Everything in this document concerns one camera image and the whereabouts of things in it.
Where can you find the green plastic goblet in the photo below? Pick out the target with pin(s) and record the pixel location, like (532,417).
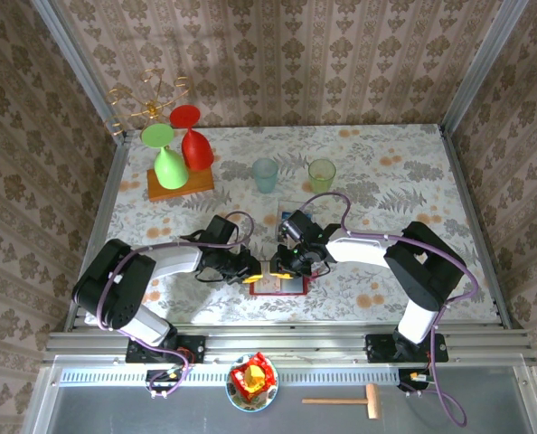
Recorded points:
(169,167)

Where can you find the green plastic cup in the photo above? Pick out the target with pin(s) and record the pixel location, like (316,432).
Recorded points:
(322,178)

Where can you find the grey metal panel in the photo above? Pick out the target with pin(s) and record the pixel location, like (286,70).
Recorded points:
(115,413)

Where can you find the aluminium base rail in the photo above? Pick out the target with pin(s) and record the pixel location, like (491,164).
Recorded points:
(295,343)

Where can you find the floral fern print tablecloth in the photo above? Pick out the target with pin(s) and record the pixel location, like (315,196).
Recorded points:
(386,203)

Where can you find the red card holder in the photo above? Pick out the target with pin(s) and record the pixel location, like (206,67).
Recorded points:
(291,287)

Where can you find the grey slotted strip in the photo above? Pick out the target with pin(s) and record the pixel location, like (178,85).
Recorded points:
(318,376)

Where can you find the patterned bowl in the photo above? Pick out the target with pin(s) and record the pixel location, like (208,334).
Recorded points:
(234,395)

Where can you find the aluminium table side rail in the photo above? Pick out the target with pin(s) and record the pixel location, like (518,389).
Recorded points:
(107,190)
(476,226)

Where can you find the aluminium frame post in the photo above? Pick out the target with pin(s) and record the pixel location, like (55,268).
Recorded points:
(480,68)
(81,68)

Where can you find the red plastic goblet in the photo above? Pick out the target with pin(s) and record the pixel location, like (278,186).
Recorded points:
(196,144)

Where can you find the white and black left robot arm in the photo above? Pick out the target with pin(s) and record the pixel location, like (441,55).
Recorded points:
(173,260)

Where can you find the wooden board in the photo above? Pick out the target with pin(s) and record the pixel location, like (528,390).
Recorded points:
(200,183)

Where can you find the clear plastic card box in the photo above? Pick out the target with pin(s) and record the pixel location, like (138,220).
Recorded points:
(281,205)

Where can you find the yellow wedge toy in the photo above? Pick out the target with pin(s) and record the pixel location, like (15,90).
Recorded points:
(252,377)

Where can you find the blue plastic cup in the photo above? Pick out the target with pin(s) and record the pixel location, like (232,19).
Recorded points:
(265,176)

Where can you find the wooden mallet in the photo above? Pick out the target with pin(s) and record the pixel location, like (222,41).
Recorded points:
(372,400)

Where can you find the black connector board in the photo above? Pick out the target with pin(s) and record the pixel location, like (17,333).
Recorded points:
(160,377)
(406,384)

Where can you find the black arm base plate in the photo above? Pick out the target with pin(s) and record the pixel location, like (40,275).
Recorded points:
(377,350)
(196,348)

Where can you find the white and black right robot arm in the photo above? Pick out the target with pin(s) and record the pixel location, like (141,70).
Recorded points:
(359,251)

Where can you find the red snack wrapper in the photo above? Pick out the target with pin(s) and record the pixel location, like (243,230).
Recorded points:
(241,380)

